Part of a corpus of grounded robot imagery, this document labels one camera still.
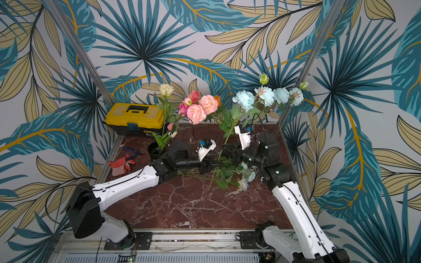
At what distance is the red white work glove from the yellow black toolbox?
200 millimetres

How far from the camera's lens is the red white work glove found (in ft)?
3.13

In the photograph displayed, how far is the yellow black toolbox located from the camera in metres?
1.00
